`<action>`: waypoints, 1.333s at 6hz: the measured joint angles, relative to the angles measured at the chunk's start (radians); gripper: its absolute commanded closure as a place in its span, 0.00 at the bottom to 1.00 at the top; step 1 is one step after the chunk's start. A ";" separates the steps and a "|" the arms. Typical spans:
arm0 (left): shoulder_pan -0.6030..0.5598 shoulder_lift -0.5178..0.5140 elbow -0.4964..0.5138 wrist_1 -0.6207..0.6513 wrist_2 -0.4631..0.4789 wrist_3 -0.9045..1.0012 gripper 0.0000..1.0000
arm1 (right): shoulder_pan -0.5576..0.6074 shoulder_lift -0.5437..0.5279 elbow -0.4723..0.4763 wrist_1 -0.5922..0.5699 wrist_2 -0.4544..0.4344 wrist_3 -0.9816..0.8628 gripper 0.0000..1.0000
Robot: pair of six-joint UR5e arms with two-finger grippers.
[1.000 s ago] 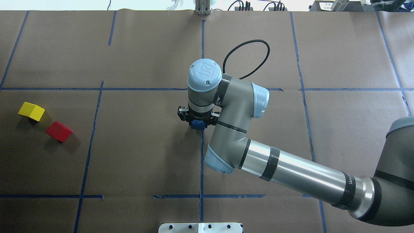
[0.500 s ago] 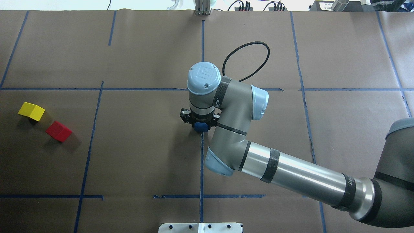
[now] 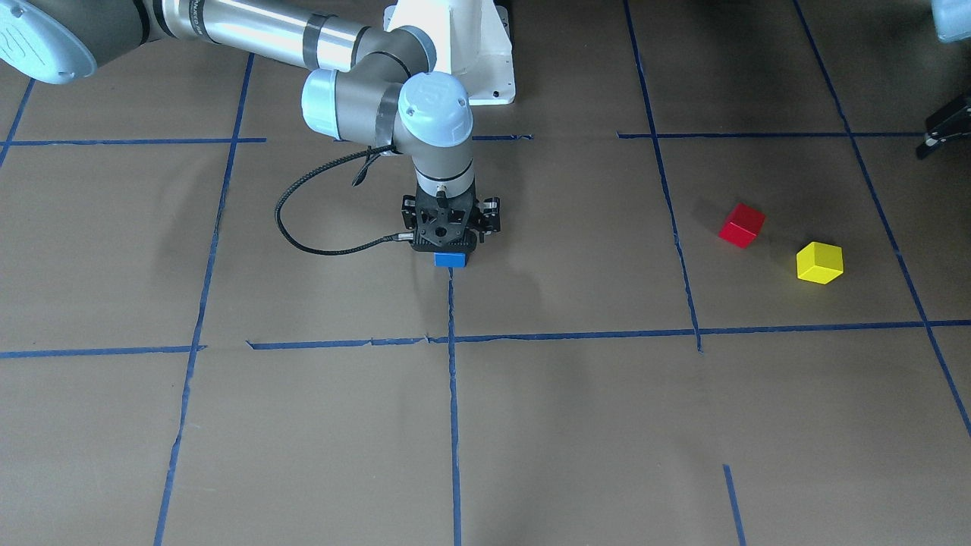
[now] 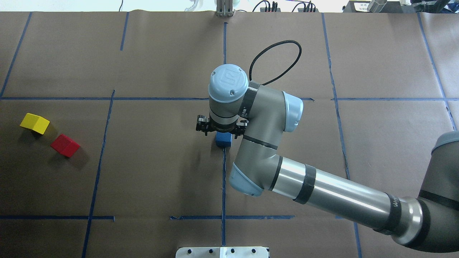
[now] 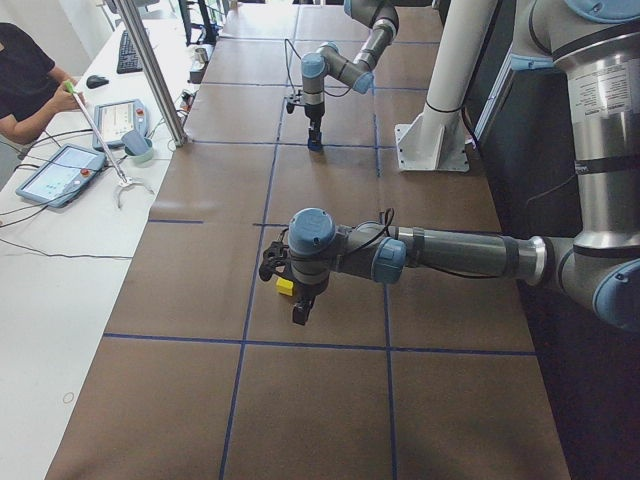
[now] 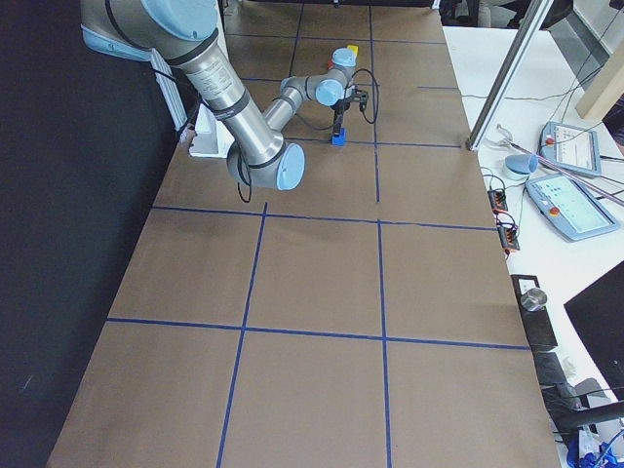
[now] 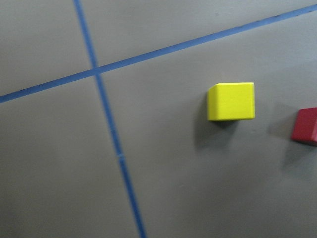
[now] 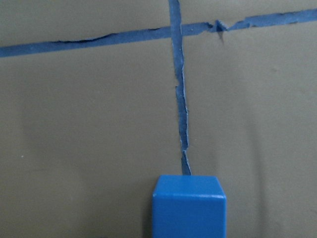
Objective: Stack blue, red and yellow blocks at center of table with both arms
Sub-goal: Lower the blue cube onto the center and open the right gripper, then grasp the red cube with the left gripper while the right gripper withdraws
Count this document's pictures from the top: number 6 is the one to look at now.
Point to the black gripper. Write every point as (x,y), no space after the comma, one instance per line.
(339,108)

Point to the blue wooden block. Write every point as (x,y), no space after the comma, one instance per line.
(339,138)

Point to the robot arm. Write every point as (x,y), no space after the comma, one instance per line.
(185,34)

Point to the black power strip far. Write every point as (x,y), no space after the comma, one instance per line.
(498,200)

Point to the black power strip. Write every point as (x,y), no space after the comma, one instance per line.
(508,232)
(498,200)

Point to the black power strip near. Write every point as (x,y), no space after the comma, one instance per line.
(508,232)

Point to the teach pendant far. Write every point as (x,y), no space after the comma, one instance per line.
(571,148)

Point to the teach pendant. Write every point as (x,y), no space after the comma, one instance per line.
(571,148)
(569,206)

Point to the teach pendant near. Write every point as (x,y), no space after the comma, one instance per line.
(569,206)

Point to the metal cup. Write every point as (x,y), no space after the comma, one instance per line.
(533,300)

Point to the black monitor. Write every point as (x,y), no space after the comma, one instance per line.
(596,314)

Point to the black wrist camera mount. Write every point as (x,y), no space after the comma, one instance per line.
(361,97)

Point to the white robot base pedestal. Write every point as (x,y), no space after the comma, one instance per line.
(211,138)

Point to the aluminium frame post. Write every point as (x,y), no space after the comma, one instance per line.
(536,13)

